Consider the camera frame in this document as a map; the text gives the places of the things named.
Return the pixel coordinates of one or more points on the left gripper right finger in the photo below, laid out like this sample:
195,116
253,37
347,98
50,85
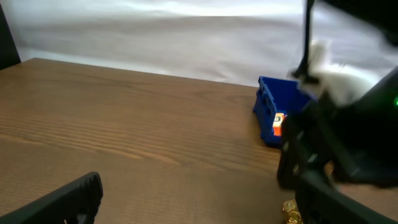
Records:
326,208

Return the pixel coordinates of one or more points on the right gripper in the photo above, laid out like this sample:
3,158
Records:
339,137

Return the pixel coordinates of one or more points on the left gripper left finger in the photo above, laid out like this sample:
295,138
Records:
62,205

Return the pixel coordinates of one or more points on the orange candy box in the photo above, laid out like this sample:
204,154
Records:
278,124

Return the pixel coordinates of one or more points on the gold candy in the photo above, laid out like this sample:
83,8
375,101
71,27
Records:
290,211

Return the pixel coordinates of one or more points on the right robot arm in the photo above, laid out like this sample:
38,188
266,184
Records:
379,130

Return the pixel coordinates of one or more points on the blue tray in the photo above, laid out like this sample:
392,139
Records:
267,118

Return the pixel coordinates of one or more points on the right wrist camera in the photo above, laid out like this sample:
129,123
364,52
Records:
342,84

